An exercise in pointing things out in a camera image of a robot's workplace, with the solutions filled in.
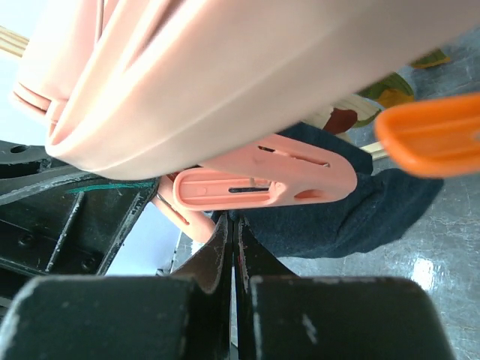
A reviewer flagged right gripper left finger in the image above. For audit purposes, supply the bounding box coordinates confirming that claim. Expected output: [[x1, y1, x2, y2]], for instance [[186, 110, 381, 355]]
[[1, 215, 230, 359]]

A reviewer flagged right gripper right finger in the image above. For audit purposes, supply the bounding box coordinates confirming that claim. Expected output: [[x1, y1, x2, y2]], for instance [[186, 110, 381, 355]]
[[234, 219, 454, 359]]

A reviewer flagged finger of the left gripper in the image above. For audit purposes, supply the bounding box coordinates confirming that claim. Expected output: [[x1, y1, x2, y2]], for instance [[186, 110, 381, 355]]
[[1, 141, 159, 276]]

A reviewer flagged pink clip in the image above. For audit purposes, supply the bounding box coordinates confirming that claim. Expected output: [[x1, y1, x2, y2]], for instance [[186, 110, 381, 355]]
[[152, 134, 357, 243]]

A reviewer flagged dark navy sock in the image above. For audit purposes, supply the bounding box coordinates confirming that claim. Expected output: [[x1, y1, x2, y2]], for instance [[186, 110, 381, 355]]
[[229, 123, 444, 259]]

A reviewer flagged pink round clip hanger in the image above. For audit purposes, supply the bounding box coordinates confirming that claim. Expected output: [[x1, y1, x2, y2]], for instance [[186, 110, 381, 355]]
[[13, 1, 479, 180]]

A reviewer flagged orange clip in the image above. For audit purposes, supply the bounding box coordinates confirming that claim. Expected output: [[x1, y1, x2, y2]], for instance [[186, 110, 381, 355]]
[[374, 93, 479, 178]]

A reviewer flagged maroon olive striped sock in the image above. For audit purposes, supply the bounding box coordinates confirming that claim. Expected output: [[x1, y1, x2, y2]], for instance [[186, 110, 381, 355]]
[[299, 48, 451, 136]]

